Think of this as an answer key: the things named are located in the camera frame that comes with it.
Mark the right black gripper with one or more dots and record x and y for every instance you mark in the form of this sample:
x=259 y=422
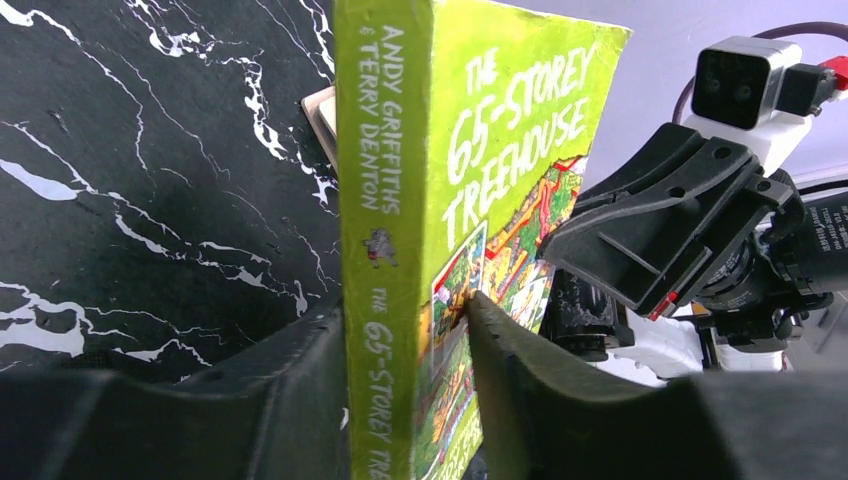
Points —
x=654 y=233

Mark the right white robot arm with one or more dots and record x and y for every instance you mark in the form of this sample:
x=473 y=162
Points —
x=745 y=317

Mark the beige snap wallet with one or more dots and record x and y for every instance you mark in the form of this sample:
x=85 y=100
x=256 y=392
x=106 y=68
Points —
x=320 y=110

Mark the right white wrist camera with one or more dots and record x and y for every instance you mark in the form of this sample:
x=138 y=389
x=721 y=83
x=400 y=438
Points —
x=758 y=93

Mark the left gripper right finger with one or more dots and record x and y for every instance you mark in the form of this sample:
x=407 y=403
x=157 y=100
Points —
x=547 y=414

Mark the green treehouse book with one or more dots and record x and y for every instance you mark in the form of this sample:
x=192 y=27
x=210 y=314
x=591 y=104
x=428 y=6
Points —
x=463 y=132

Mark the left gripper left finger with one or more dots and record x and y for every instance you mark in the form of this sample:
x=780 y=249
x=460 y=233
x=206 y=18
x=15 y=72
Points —
x=273 y=411

